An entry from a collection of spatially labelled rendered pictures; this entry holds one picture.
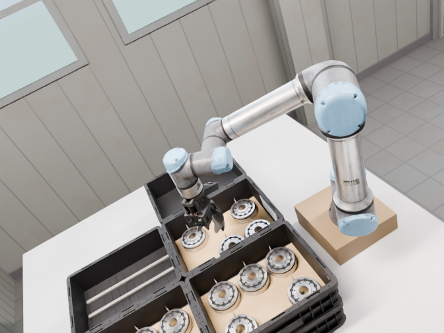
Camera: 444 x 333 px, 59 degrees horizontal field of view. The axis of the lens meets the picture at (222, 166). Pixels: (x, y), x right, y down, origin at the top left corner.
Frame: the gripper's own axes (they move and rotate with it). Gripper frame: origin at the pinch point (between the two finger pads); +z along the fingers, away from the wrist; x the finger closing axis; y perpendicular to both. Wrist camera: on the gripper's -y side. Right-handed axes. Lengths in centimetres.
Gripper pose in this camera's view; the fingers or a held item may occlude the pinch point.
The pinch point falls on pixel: (215, 226)
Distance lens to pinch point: 137.6
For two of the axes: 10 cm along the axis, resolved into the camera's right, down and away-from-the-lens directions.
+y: -3.3, 6.9, -6.5
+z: 3.2, 7.3, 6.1
